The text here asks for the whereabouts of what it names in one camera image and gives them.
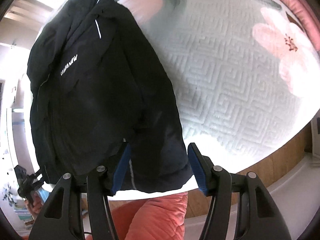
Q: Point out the person left hand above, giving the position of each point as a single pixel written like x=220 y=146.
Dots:
x=35 y=207

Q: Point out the floral green bedspread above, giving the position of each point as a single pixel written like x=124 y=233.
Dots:
x=245 y=73

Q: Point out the orange quilted trousers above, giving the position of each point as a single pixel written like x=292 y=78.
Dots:
x=154 y=218

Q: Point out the pink lace folded blanket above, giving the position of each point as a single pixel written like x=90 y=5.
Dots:
x=307 y=17

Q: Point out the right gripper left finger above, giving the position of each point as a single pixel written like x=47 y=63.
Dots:
x=61 y=216

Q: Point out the black hooded winter jacket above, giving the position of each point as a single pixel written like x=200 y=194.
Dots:
x=96 y=83

